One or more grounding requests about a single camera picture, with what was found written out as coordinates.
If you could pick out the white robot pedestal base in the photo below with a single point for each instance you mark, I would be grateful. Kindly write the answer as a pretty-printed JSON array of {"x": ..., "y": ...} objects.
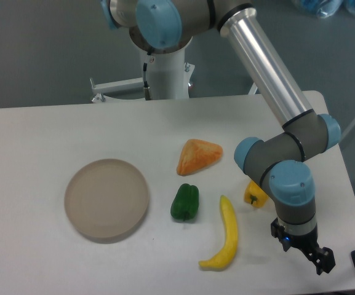
[{"x": 165, "y": 77}]

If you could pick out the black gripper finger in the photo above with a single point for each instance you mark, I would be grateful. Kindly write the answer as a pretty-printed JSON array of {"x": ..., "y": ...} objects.
[{"x": 322, "y": 258}]

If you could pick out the blue plastic bag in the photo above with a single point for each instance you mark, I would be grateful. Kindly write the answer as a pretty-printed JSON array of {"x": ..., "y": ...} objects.
[{"x": 324, "y": 9}]

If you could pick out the yellow toy banana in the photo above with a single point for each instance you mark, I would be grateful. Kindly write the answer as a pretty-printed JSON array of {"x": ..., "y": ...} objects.
[{"x": 222, "y": 259}]

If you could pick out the yellow toy pepper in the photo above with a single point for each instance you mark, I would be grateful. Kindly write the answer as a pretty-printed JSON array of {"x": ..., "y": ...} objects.
[{"x": 255, "y": 196}]

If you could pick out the orange toy sandwich wedge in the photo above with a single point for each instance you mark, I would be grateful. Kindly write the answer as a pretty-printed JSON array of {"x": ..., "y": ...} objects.
[{"x": 197, "y": 155}]

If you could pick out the green toy pepper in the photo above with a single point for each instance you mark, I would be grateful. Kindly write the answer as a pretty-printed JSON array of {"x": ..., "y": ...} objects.
[{"x": 186, "y": 203}]

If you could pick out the beige round plate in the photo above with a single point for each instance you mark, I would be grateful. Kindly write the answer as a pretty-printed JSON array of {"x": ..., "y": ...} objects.
[{"x": 107, "y": 200}]

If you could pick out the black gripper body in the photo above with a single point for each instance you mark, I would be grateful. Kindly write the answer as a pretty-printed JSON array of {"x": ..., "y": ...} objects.
[{"x": 300, "y": 236}]

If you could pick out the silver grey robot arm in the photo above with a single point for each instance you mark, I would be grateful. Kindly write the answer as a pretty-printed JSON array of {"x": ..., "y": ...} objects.
[{"x": 278, "y": 165}]

